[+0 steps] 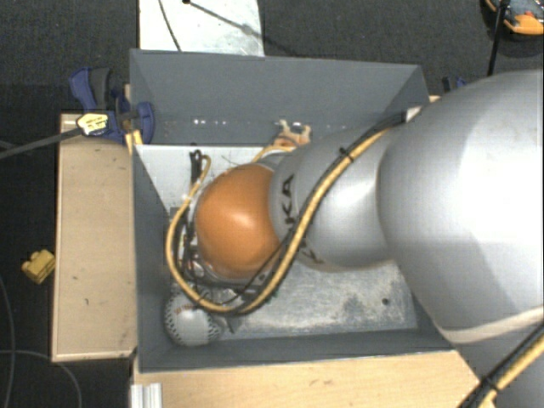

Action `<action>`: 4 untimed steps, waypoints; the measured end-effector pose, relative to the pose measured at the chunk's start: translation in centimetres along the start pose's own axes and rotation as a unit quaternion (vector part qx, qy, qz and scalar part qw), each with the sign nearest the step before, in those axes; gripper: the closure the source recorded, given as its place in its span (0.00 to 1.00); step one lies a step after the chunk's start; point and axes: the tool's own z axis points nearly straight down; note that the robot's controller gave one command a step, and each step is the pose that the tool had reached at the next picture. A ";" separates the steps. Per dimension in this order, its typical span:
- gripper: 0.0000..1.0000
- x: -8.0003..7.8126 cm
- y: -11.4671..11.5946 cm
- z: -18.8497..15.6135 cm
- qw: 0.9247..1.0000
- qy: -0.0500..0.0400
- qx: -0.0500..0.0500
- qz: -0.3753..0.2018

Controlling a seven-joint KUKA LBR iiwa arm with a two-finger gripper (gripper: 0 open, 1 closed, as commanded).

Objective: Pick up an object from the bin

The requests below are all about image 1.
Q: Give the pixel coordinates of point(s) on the grey metal bin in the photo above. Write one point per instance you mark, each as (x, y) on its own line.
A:
(238, 92)

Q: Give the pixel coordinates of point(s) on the white baseball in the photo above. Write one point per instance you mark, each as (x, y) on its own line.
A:
(191, 326)

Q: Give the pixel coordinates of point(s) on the pale wood board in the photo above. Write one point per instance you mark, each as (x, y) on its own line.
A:
(93, 236)

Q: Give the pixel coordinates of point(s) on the tan toy animal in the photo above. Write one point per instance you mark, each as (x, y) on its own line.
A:
(296, 133)

